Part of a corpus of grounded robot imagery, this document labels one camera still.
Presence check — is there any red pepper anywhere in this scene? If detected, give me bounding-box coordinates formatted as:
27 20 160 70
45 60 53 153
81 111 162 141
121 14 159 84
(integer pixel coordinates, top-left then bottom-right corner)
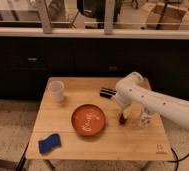
119 113 127 125

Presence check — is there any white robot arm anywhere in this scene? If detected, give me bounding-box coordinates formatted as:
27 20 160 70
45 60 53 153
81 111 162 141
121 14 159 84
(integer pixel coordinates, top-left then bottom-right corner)
115 72 189 130

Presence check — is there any orange ceramic bowl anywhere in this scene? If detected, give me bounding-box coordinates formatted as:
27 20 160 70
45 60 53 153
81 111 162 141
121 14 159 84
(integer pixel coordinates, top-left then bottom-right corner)
71 104 106 136

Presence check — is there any wooden folding table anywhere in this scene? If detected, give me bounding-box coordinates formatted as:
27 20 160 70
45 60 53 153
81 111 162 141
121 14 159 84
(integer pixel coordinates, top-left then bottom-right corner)
26 77 172 161

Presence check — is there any clear plastic cup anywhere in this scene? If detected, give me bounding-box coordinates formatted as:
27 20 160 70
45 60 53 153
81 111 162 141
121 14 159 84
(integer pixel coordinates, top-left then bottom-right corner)
47 81 65 102

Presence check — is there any clear plastic bottle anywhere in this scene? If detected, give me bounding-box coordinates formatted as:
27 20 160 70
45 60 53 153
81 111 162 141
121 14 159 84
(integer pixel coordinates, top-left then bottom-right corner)
138 109 153 128

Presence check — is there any blue sponge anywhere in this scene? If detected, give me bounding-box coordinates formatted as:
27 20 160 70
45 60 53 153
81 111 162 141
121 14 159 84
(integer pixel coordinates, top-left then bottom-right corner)
38 133 61 154

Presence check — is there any dark low cabinet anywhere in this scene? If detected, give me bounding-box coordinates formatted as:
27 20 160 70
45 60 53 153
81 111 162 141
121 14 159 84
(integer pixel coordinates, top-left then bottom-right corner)
0 37 189 100

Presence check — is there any black cable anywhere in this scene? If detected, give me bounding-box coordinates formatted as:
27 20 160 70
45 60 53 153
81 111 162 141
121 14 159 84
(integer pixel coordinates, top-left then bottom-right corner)
168 136 189 171

